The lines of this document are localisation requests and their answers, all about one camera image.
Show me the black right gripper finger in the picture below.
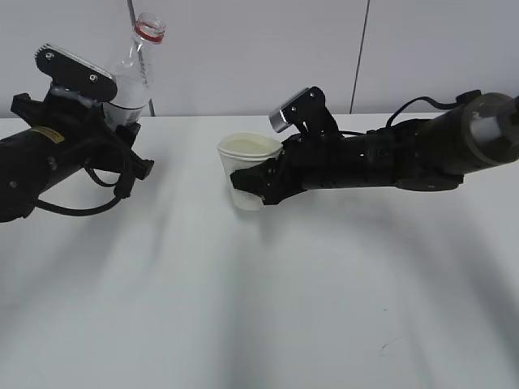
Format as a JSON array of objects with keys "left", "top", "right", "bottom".
[{"left": 230, "top": 156, "right": 292, "bottom": 205}]

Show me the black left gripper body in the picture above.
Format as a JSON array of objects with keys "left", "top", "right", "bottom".
[{"left": 36, "top": 92, "right": 138, "bottom": 178}]

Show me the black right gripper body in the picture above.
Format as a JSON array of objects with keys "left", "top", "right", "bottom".
[{"left": 277, "top": 132, "right": 369, "bottom": 202}]

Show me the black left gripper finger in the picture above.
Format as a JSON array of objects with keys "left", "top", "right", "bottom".
[
  {"left": 11, "top": 93, "right": 52, "bottom": 122},
  {"left": 115, "top": 123, "right": 155, "bottom": 181}
]

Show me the white paper cup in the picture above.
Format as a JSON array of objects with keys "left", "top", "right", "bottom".
[{"left": 217, "top": 131, "right": 284, "bottom": 212}]

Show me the clear water bottle red label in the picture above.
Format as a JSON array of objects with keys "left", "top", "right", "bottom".
[{"left": 103, "top": 13, "right": 166, "bottom": 130}]

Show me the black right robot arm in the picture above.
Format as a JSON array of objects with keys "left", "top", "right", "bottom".
[{"left": 230, "top": 87, "right": 518, "bottom": 205}]

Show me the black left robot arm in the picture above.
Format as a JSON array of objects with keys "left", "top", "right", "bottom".
[{"left": 1, "top": 93, "right": 154, "bottom": 222}]

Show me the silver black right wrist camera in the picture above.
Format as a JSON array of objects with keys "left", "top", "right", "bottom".
[{"left": 268, "top": 86, "right": 341, "bottom": 139}]

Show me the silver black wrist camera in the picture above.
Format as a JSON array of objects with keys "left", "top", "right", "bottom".
[
  {"left": 34, "top": 43, "right": 118, "bottom": 102},
  {"left": 268, "top": 86, "right": 341, "bottom": 139}
]

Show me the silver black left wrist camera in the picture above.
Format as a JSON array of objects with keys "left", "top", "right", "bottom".
[{"left": 34, "top": 43, "right": 118, "bottom": 102}]

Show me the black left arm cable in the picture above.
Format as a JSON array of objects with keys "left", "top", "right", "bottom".
[{"left": 36, "top": 137, "right": 137, "bottom": 217}]

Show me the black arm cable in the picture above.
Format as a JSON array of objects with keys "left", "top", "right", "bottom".
[
  {"left": 384, "top": 89, "right": 483, "bottom": 129},
  {"left": 36, "top": 137, "right": 137, "bottom": 217}
]

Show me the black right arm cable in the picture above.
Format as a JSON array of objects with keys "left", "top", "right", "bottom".
[{"left": 384, "top": 89, "right": 483, "bottom": 129}]

